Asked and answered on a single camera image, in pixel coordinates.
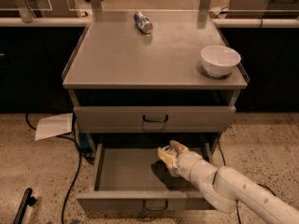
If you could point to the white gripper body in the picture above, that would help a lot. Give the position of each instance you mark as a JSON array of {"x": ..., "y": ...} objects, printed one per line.
[{"x": 186, "y": 161}]

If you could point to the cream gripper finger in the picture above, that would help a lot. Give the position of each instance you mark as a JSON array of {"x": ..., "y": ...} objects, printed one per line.
[
  {"x": 178, "y": 147},
  {"x": 169, "y": 156}
]

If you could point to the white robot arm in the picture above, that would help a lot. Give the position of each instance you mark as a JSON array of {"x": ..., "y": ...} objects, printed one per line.
[{"x": 224, "y": 187}]

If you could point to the closed grey upper drawer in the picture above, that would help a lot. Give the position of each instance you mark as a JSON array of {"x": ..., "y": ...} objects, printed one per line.
[{"x": 154, "y": 119}]

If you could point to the open grey middle drawer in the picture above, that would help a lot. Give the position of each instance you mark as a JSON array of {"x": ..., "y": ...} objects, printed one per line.
[{"x": 135, "y": 179}]

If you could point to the blue silver soda can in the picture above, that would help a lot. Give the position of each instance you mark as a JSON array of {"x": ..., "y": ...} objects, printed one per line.
[{"x": 143, "y": 23}]

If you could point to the grey metal cabinet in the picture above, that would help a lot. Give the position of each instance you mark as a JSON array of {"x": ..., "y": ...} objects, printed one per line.
[{"x": 114, "y": 64}]

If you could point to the blue power adapter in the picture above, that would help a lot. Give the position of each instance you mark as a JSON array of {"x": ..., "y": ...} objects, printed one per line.
[{"x": 83, "y": 141}]

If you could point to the white ceramic bowl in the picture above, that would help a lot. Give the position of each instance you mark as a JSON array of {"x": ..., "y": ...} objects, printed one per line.
[{"x": 219, "y": 61}]

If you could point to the white paper sheet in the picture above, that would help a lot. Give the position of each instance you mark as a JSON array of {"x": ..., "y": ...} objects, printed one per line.
[{"x": 54, "y": 126}]

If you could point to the black ribbed floor object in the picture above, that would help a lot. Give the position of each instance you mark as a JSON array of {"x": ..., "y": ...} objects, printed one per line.
[{"x": 27, "y": 200}]

